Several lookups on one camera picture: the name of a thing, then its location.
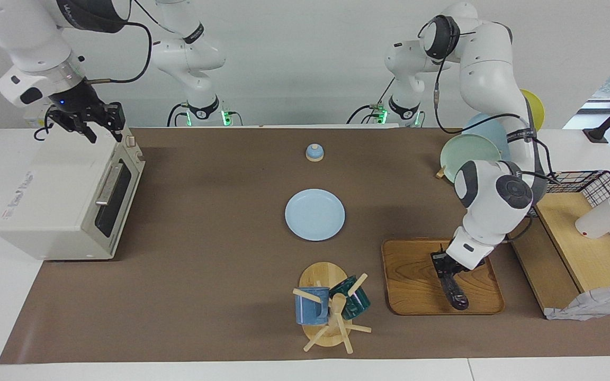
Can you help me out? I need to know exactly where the dark purple eggplant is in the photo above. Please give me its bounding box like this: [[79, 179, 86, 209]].
[[440, 267, 469, 311]]

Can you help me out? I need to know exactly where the glass oven door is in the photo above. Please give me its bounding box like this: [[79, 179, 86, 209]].
[[93, 142, 146, 253]]

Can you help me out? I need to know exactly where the white toaster oven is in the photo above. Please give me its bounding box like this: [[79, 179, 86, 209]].
[[0, 122, 146, 261]]

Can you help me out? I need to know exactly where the wooden serving tray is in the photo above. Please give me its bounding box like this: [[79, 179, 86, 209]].
[[381, 238, 505, 316]]

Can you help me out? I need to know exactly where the dark green mug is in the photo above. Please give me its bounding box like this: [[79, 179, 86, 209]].
[[329, 275, 371, 320]]

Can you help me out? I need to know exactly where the pale green plate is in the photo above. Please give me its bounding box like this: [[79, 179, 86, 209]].
[[439, 134, 503, 184]]

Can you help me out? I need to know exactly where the wooden mug tree stand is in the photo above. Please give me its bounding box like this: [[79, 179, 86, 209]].
[[292, 261, 372, 354]]

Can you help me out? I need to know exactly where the wooden step shelf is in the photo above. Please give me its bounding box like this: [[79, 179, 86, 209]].
[[506, 192, 610, 318]]

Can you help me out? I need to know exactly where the grey patterned cloth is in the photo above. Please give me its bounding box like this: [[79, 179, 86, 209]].
[[544, 285, 610, 321]]

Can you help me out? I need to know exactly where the blue mug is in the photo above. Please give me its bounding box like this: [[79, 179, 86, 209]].
[[294, 287, 331, 325]]

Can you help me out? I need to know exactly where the light blue racked plate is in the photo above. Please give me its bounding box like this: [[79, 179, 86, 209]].
[[463, 113, 512, 160]]

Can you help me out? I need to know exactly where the white cup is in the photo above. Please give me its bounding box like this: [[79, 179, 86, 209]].
[[575, 197, 610, 239]]

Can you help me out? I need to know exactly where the yellow plate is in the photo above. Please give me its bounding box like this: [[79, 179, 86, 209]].
[[519, 89, 545, 130]]

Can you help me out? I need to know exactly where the brown table mat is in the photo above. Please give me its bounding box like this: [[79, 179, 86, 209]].
[[0, 127, 610, 365]]

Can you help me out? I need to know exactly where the black coiled cable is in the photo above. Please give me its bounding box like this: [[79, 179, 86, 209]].
[[33, 106, 54, 141]]

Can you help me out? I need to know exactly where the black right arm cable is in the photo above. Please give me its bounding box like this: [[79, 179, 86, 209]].
[[85, 21, 153, 85]]

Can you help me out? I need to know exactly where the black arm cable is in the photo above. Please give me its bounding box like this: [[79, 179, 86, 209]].
[[85, 21, 153, 85], [432, 32, 560, 186]]

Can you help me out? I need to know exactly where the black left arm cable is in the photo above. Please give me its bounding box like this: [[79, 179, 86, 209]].
[[432, 32, 560, 186]]

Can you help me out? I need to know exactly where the black wire basket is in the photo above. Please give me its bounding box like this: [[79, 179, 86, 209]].
[[527, 170, 610, 281]]

